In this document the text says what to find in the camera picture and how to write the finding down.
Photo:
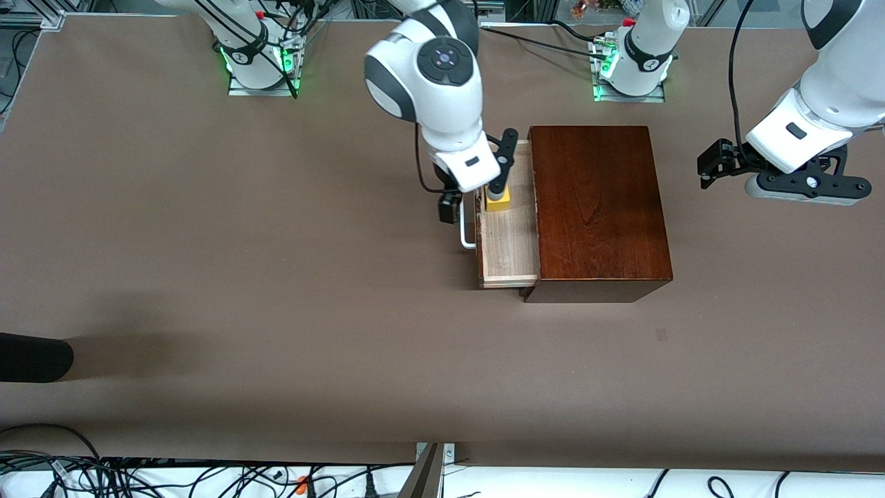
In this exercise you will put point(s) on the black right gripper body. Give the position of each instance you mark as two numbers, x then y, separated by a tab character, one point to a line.
446	184

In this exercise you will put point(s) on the yellow block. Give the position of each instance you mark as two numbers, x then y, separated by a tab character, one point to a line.
499	205

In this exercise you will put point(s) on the wooden drawer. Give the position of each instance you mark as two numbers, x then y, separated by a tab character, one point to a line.
508	242

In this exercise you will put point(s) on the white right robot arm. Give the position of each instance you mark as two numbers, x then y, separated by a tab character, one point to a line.
442	104

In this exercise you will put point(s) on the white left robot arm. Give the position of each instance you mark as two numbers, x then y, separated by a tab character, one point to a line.
850	76

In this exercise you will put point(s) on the dark brown wooden cabinet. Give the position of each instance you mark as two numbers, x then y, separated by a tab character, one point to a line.
594	207

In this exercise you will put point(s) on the black cylindrical object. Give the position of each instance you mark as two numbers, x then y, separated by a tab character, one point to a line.
34	356

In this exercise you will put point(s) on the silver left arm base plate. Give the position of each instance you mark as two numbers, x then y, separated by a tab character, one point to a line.
655	97

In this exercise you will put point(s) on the aluminium frame profile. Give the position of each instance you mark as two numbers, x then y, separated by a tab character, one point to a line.
41	21
712	10

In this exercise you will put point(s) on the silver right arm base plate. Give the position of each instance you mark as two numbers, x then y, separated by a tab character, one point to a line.
238	90

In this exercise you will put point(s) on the silver metal bracket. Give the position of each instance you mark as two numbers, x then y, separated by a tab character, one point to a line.
449	453

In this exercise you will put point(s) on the grey metal post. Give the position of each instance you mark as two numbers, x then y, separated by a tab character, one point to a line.
423	481

